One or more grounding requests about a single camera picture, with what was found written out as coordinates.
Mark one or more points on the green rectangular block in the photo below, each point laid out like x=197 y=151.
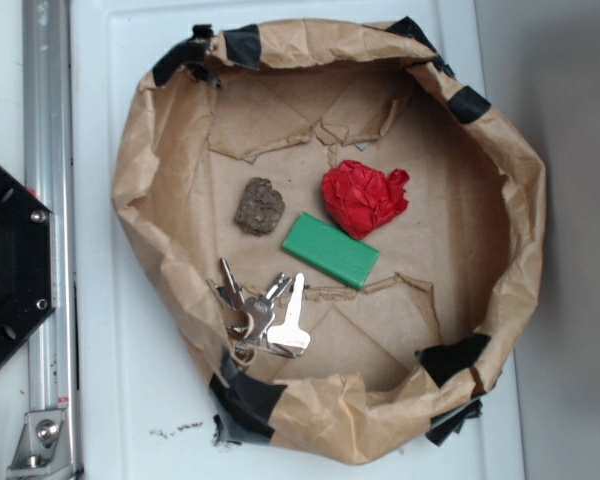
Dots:
x=330 y=250

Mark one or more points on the brown rough rock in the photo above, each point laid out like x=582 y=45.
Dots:
x=260 y=209

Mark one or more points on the crumpled red paper ball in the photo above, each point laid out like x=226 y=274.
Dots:
x=361 y=199

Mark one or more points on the silver key with square head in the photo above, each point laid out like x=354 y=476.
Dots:
x=260 y=309

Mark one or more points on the small silver key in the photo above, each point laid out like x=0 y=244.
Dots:
x=234 y=290

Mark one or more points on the brown paper bag tray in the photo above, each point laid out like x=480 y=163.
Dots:
x=457 y=280

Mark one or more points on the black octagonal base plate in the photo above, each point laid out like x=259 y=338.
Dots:
x=26 y=269

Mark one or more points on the aluminium extrusion rail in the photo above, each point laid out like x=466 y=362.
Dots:
x=52 y=348

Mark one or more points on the metal corner bracket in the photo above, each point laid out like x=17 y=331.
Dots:
x=43 y=446

